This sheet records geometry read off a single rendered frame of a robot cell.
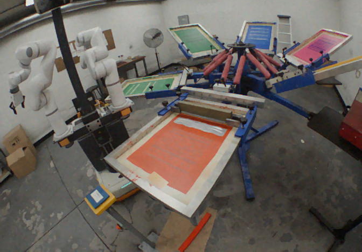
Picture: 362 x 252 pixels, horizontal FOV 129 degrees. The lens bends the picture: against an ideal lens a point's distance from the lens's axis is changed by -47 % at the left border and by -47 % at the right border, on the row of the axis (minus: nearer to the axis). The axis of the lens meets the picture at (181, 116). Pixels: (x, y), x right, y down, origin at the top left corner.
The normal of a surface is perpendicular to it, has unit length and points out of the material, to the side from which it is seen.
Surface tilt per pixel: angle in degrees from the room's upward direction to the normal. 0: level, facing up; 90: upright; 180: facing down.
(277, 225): 0
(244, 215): 0
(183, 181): 0
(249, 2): 90
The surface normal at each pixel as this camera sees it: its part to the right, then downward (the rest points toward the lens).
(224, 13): -0.58, 0.50
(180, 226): -0.17, -0.84
